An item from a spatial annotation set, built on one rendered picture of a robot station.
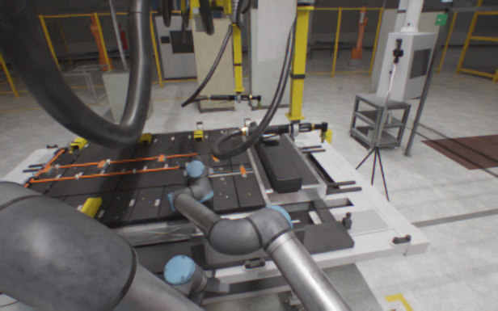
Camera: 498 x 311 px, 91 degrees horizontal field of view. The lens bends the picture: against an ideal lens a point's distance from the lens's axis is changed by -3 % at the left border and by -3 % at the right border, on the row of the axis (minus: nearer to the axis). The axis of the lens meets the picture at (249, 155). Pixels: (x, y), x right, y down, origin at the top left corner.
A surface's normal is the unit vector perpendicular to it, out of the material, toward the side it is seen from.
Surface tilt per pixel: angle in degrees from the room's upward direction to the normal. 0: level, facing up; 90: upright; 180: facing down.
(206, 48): 90
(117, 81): 90
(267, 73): 90
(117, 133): 86
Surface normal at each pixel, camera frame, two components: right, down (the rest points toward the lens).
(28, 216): 0.34, -0.74
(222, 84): 0.16, 0.46
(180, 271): -0.15, -0.69
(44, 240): 0.48, -0.51
